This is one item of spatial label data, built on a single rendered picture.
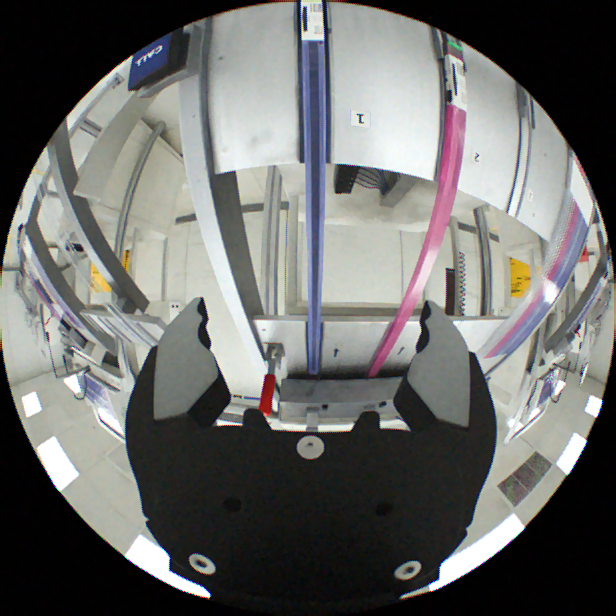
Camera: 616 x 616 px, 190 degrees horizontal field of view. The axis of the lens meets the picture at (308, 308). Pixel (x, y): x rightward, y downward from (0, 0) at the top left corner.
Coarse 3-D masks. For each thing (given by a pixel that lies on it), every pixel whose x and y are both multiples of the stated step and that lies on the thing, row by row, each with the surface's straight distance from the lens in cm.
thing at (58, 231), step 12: (36, 168) 26; (36, 180) 25; (48, 192) 25; (48, 204) 24; (48, 216) 24; (60, 228) 24; (60, 240) 24; (72, 252) 24; (72, 264) 24; (84, 264) 24; (84, 276) 24; (96, 288) 24; (108, 300) 25; (108, 312) 26; (120, 312) 26; (120, 324) 27; (132, 324) 27; (144, 336) 28
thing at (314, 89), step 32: (320, 0) 21; (320, 64) 16; (320, 96) 15; (320, 128) 14; (320, 160) 14; (320, 192) 15; (320, 224) 16; (320, 256) 17; (320, 288) 19; (320, 320) 23
